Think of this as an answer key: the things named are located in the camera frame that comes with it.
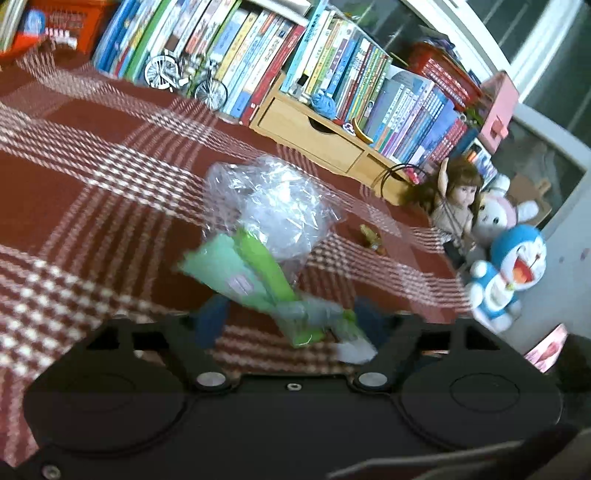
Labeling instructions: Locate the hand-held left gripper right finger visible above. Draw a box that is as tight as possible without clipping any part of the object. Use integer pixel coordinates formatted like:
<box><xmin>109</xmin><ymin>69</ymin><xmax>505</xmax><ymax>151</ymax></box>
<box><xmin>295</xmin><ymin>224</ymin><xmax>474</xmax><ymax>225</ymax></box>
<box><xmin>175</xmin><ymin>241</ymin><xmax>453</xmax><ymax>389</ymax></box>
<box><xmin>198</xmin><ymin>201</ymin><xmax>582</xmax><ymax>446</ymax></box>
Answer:
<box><xmin>353</xmin><ymin>300</ymin><xmax>525</xmax><ymax>394</ymax></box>

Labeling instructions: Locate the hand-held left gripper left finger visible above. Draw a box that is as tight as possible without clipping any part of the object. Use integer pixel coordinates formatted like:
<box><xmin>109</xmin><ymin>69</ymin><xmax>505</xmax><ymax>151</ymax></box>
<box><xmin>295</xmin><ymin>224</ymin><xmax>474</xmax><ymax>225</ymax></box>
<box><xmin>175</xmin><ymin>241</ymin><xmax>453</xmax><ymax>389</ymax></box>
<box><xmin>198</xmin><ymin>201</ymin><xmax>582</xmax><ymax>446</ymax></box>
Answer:
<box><xmin>81</xmin><ymin>295</ymin><xmax>230</xmax><ymax>394</ymax></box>

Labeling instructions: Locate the green plastic wrapper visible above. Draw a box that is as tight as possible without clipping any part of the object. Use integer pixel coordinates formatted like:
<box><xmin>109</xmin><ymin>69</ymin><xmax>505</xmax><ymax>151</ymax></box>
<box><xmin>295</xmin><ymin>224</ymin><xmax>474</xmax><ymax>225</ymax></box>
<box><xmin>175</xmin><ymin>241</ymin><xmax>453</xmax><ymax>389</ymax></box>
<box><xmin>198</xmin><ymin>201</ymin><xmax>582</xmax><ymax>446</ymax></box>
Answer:
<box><xmin>177</xmin><ymin>230</ymin><xmax>378</xmax><ymax>364</ymax></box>

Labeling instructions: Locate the clear plastic bag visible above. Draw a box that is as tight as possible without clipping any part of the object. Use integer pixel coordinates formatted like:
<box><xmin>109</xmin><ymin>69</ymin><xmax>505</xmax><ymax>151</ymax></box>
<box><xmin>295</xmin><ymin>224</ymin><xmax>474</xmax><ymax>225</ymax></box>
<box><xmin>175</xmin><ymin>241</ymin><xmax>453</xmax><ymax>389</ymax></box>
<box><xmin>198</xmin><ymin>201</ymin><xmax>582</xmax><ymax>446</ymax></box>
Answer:
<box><xmin>203</xmin><ymin>155</ymin><xmax>348</xmax><ymax>278</ymax></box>

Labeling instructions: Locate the small yellow wrapper scrap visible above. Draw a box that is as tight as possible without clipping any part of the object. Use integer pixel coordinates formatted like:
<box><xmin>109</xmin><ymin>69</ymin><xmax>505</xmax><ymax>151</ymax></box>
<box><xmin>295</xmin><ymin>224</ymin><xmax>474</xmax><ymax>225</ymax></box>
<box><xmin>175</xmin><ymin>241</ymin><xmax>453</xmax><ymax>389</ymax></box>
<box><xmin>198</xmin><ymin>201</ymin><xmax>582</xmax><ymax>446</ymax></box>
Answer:
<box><xmin>359</xmin><ymin>224</ymin><xmax>389</xmax><ymax>256</ymax></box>

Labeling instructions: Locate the brown-haired doll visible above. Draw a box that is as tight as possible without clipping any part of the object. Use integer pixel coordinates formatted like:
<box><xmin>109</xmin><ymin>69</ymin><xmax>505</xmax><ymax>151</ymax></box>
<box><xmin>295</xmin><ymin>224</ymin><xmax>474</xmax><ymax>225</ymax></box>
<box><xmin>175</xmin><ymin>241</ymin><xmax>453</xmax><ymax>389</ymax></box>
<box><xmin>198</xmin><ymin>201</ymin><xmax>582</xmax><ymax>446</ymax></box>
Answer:
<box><xmin>413</xmin><ymin>156</ymin><xmax>484</xmax><ymax>271</ymax></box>

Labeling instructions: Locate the blue cat plush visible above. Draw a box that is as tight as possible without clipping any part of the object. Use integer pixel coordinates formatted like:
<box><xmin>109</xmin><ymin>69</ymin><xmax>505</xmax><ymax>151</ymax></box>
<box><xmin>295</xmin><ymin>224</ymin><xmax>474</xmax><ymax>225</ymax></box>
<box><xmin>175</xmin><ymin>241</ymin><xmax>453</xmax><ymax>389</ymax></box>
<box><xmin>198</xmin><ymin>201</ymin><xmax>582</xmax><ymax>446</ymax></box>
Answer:
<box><xmin>464</xmin><ymin>224</ymin><xmax>549</xmax><ymax>334</ymax></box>

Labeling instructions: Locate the white and pink bunny plush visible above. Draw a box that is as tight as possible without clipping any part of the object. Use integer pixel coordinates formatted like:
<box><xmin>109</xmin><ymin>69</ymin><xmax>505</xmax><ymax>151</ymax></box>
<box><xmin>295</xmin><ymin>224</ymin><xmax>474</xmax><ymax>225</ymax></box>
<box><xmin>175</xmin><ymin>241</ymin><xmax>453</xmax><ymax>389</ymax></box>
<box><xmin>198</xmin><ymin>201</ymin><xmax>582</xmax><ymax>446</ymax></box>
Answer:
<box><xmin>468</xmin><ymin>174</ymin><xmax>540</xmax><ymax>243</ymax></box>

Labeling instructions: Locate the pink printed packet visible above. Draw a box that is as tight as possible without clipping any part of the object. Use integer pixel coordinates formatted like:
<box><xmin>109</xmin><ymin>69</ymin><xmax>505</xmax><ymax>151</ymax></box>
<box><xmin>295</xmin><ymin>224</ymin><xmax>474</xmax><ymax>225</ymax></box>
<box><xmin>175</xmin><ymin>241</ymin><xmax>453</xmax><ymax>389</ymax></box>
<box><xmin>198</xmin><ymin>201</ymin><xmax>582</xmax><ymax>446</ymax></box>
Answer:
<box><xmin>523</xmin><ymin>323</ymin><xmax>570</xmax><ymax>374</ymax></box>

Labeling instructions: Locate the orange curved toy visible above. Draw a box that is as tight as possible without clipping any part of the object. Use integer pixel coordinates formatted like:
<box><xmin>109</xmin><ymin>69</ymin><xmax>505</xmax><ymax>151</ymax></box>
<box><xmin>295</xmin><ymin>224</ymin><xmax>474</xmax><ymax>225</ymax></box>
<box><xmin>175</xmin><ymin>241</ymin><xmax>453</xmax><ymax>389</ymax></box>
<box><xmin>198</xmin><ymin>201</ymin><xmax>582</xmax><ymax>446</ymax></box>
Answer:
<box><xmin>342</xmin><ymin>117</ymin><xmax>376</xmax><ymax>145</ymax></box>

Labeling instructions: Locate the red plaid tablecloth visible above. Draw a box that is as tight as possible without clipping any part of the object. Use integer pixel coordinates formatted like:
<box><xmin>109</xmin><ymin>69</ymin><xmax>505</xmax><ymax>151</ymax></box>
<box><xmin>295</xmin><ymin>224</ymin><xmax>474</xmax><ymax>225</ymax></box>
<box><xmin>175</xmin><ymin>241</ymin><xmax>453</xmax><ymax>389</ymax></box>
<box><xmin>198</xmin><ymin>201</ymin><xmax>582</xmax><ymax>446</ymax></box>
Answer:
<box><xmin>0</xmin><ymin>48</ymin><xmax>472</xmax><ymax>468</ymax></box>

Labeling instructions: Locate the wooden drawer organizer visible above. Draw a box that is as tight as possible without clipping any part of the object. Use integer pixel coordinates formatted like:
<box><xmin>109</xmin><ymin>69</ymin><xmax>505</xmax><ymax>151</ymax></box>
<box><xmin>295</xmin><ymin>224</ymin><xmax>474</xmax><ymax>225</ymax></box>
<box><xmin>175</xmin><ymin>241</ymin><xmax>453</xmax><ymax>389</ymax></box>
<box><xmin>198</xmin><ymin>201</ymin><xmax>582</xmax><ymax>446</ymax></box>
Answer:
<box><xmin>248</xmin><ymin>84</ymin><xmax>419</xmax><ymax>207</ymax></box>

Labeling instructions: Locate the blue yarn ball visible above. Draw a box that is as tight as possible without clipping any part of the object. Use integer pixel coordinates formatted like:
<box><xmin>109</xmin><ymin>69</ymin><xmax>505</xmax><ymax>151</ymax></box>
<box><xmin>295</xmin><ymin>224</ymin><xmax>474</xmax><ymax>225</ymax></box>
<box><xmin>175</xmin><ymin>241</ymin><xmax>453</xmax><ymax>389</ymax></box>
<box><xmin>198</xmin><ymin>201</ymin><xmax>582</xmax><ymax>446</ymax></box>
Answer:
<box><xmin>309</xmin><ymin>89</ymin><xmax>339</xmax><ymax>119</ymax></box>

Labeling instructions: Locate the row of colourful paperback books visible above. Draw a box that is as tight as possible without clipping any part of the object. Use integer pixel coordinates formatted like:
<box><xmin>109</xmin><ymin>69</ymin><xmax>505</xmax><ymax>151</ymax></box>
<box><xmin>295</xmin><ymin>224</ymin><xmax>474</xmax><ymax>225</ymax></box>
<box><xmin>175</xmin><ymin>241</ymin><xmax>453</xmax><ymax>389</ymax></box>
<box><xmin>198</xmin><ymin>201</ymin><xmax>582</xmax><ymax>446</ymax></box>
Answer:
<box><xmin>278</xmin><ymin>8</ymin><xmax>481</xmax><ymax>168</ymax></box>

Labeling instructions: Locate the miniature metal bicycle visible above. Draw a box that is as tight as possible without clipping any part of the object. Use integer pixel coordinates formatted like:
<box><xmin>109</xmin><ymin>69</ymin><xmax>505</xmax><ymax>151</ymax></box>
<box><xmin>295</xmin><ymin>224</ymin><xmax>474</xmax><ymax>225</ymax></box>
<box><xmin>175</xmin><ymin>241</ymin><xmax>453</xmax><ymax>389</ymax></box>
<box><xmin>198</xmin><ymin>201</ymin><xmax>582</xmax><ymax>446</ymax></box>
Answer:
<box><xmin>142</xmin><ymin>54</ymin><xmax>230</xmax><ymax>112</ymax></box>

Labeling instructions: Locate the pink toy house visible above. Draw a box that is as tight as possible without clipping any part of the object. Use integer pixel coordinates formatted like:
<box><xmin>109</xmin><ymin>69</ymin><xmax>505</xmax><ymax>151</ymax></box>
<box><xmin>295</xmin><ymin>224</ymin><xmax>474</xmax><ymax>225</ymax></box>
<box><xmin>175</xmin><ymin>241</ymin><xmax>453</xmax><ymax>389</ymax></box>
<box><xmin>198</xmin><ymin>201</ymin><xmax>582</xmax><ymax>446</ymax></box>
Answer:
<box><xmin>475</xmin><ymin>70</ymin><xmax>521</xmax><ymax>154</ymax></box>

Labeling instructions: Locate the red basket with print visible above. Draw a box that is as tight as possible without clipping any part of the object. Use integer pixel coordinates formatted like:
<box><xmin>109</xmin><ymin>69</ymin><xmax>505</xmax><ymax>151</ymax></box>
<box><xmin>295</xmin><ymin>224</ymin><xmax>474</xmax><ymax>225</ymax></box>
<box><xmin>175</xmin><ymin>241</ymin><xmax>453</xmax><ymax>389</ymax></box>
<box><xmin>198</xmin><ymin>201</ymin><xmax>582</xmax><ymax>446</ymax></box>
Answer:
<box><xmin>407</xmin><ymin>41</ymin><xmax>484</xmax><ymax>112</ymax></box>

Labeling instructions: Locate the row of tall thin books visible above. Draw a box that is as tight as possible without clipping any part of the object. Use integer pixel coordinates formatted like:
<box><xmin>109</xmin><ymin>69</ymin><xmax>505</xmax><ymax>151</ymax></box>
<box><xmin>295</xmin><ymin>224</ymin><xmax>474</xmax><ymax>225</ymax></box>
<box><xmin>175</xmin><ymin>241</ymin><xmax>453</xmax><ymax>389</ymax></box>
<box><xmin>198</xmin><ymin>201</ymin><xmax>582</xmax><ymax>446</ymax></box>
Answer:
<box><xmin>91</xmin><ymin>0</ymin><xmax>306</xmax><ymax>126</ymax></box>

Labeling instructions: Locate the red plastic basket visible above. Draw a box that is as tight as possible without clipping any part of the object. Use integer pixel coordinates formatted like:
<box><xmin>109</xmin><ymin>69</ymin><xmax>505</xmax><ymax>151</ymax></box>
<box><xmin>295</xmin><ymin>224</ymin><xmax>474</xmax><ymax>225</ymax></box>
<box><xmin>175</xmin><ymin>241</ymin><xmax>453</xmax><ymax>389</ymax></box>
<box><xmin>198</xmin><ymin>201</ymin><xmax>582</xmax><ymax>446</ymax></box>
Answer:
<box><xmin>0</xmin><ymin>0</ymin><xmax>114</xmax><ymax>66</ymax></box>

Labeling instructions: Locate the row of pale upright books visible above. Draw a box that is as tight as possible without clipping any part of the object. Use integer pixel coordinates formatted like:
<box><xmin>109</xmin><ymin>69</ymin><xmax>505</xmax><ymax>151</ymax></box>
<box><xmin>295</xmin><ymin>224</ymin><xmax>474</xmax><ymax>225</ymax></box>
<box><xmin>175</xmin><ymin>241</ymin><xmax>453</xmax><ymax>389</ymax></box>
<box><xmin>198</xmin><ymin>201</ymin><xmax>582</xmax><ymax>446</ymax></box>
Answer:
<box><xmin>0</xmin><ymin>0</ymin><xmax>27</xmax><ymax>52</ymax></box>

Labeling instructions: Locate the black cable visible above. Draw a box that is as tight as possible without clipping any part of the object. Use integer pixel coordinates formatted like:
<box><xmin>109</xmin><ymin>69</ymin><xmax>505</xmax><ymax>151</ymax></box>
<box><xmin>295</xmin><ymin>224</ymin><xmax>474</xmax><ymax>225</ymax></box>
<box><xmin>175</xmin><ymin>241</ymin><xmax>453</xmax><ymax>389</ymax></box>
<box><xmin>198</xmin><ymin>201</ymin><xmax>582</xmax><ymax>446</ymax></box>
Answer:
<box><xmin>379</xmin><ymin>162</ymin><xmax>420</xmax><ymax>200</ymax></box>

